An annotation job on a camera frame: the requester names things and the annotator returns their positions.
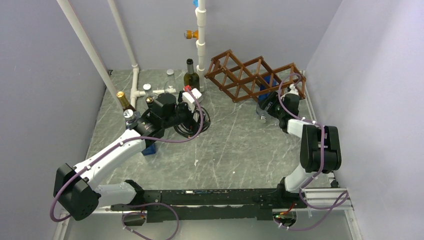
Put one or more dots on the dark bottle black cap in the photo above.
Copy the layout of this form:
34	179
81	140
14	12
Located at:
150	102

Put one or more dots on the orange valve fitting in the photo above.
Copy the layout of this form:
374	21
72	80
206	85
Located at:
191	34

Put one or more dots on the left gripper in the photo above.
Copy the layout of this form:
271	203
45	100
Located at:
190	114

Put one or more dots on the white PVC pipe frame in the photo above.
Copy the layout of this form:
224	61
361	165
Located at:
71	16

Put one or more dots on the brown gold-capped wine bottle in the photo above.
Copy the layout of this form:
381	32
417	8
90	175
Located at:
125	103

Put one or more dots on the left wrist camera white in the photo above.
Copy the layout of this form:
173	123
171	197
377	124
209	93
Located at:
192	99

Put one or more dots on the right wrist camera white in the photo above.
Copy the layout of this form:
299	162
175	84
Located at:
292	89

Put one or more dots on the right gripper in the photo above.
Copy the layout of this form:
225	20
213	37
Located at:
273	98

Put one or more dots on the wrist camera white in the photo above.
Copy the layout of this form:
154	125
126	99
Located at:
292	89
192	99

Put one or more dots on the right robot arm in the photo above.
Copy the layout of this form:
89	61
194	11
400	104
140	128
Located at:
320	151

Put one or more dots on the clear glass bottle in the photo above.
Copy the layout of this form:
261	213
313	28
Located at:
148	91
170	84

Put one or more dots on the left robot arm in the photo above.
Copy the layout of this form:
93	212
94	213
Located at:
78	188

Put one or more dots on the brown wooden wine rack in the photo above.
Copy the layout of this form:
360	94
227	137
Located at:
248	80

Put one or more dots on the dark green wine bottle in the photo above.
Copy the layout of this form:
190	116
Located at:
191	78

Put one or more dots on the aluminium rail frame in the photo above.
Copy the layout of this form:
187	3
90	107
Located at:
329	215

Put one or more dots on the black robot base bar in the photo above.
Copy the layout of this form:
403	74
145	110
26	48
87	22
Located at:
212	204

